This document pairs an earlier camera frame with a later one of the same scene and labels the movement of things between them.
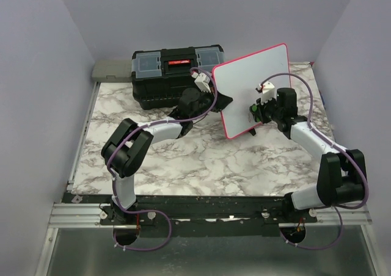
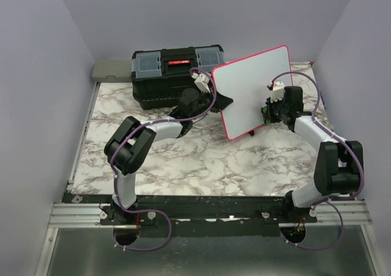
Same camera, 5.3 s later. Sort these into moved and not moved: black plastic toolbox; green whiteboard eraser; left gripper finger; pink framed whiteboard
Moved: green whiteboard eraser
Not moved: black plastic toolbox; left gripper finger; pink framed whiteboard
